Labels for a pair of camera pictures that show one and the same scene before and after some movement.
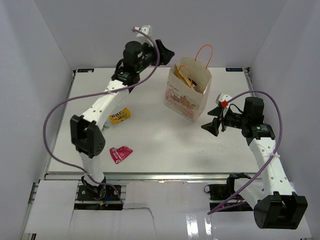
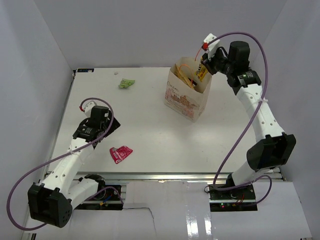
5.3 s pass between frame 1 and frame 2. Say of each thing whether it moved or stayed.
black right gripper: moved
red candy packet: stayed
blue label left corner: stayed
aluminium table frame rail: stayed
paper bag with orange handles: stayed
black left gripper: moved
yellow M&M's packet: moved
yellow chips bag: stayed
